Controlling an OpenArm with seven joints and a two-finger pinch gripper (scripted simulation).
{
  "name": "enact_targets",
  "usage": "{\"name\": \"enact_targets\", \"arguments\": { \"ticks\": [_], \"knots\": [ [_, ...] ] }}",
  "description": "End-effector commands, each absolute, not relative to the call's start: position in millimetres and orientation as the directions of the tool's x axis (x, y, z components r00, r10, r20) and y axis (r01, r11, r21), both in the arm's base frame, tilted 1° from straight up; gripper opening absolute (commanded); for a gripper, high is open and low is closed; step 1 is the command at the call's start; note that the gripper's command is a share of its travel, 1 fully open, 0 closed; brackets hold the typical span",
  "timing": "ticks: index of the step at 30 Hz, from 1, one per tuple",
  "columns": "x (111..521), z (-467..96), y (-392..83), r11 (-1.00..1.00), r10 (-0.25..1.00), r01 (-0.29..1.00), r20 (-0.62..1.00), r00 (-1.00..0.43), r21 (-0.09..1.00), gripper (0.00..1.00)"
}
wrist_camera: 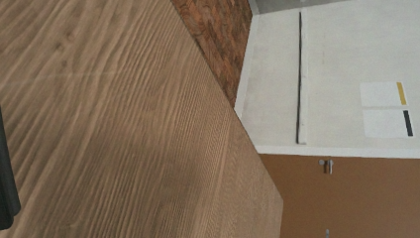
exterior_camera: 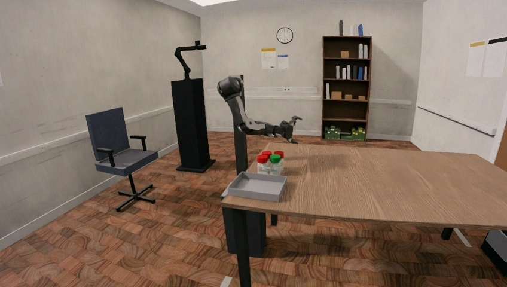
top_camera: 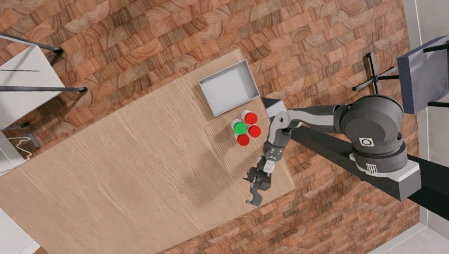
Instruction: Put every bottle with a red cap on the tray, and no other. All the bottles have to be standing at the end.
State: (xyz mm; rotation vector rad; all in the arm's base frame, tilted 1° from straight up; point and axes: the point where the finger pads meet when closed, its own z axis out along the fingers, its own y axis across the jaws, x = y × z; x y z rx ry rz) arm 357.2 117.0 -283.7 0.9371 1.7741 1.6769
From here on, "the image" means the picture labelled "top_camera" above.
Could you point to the white bottle with red cap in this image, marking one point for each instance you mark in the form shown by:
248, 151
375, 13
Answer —
249, 117
253, 130
242, 139

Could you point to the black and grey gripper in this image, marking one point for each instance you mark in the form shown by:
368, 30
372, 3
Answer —
259, 180

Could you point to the green-capped bottle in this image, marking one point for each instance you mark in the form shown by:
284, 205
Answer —
238, 126

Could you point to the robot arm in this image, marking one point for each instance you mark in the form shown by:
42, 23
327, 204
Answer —
371, 123

